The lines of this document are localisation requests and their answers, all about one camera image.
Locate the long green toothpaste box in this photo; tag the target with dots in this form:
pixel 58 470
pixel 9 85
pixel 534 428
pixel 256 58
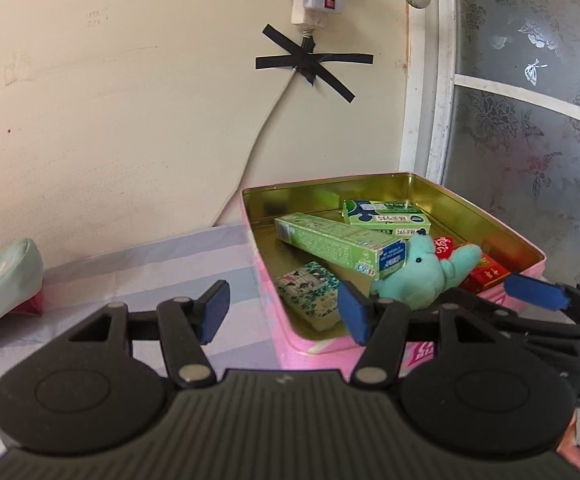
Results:
pixel 330 240

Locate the green medicine box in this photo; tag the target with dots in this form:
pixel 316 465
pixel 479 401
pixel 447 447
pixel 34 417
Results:
pixel 385 217

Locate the red cardboard box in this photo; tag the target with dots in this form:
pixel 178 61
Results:
pixel 487 275

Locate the pink tin box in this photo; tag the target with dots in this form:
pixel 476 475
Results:
pixel 320 352

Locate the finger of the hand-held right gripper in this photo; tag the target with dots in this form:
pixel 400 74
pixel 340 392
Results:
pixel 535 291
pixel 495 312

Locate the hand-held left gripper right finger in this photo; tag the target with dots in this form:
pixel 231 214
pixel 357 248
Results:
pixel 352 311

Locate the small red packet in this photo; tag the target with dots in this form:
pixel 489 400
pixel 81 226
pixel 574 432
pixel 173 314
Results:
pixel 443 247

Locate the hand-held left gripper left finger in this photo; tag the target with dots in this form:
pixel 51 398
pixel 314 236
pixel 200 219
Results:
pixel 214 310

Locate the green patterned tissue pack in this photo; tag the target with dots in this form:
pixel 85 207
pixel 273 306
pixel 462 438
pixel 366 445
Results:
pixel 305 290

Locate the teal plush toy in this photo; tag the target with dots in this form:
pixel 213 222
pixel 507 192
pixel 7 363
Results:
pixel 420 275

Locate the black tape cross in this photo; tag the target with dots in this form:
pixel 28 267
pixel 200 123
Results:
pixel 310 62

